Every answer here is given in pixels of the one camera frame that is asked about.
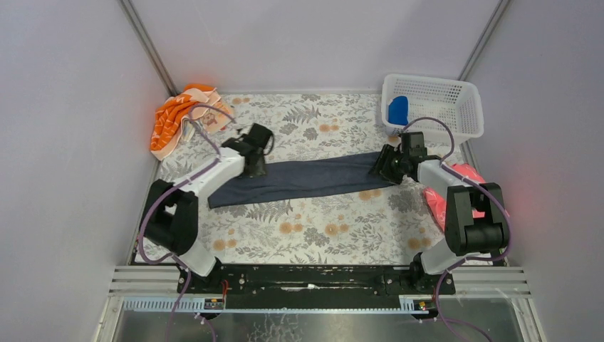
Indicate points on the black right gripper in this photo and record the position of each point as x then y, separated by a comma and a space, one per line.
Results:
386, 164

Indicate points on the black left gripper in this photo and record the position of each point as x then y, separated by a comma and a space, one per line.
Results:
253, 167

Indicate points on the dark grey towel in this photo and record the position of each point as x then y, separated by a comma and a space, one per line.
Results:
302, 179

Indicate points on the blue towel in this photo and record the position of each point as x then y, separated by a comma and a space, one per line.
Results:
398, 111

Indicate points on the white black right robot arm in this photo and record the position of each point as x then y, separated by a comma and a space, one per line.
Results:
447, 253

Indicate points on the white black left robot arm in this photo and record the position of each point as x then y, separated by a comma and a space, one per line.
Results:
171, 215

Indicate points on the floral tablecloth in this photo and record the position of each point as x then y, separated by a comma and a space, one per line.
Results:
385, 226

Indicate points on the pink patterned towel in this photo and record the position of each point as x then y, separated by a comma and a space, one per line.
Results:
474, 212

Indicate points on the orange white towel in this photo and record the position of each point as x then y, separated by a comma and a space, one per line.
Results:
200, 103

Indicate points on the white plastic basket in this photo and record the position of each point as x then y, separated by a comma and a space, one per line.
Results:
455, 103

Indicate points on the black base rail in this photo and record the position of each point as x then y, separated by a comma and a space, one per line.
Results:
307, 287

